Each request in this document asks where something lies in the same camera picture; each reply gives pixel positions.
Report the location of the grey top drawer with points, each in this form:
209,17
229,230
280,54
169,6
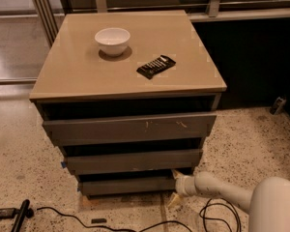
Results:
129,129

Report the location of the grey middle drawer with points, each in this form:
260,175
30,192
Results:
133,162

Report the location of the grey bottom drawer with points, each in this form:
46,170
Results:
131,185

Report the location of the black remote control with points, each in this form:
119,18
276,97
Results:
159,65

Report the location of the black power adapter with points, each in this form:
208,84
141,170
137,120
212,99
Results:
8,213

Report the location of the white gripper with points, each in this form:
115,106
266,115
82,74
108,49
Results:
185,187

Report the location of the small grey wall device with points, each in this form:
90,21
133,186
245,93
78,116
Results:
278,105

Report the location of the white ceramic bowl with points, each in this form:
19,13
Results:
113,41

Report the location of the beige top drawer cabinet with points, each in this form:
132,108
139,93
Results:
79,81

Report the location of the grey drawer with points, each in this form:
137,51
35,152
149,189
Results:
133,162
131,185
129,129

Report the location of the black stick device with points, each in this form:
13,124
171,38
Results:
24,212

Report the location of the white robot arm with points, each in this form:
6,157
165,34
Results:
267,205

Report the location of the small black floor block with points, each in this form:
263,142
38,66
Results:
98,220

